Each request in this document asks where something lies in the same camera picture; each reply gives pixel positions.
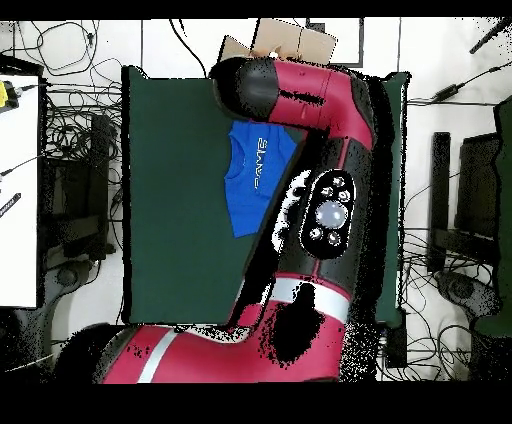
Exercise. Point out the blue laundry item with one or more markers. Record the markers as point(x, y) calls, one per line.
point(248, 192)

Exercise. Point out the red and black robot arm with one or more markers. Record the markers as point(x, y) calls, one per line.
point(312, 100)

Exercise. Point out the black flat bar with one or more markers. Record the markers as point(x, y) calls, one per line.
point(10, 204)

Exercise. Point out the dark green table cloth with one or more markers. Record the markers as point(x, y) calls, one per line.
point(180, 260)

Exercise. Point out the black equipment case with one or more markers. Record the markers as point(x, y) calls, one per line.
point(76, 192)

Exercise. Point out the brown cardboard box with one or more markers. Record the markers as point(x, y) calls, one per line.
point(316, 40)

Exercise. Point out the black upright bar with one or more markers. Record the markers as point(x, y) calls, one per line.
point(440, 180)

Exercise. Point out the dark stand foot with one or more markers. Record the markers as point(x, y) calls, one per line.
point(462, 288)
point(66, 276)

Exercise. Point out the black chair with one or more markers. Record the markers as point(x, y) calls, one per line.
point(478, 180)

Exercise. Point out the white desk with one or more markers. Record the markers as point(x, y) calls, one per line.
point(18, 240)

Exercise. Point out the green cloth covered table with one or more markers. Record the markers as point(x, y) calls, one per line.
point(504, 160)

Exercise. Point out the yellow and black tool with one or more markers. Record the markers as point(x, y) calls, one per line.
point(2, 94)

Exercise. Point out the black tripod leg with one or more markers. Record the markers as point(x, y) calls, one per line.
point(490, 36)

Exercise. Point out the grey floor frame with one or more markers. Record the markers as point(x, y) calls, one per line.
point(361, 44)

